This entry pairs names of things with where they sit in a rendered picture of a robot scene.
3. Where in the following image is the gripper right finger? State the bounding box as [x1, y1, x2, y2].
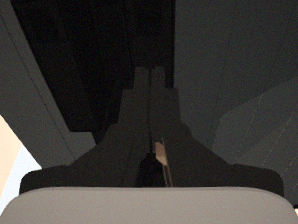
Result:
[150, 66, 284, 197]

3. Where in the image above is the black open-frame rack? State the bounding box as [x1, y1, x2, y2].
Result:
[0, 0, 298, 209]

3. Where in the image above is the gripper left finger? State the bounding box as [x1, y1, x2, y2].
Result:
[19, 67, 151, 195]

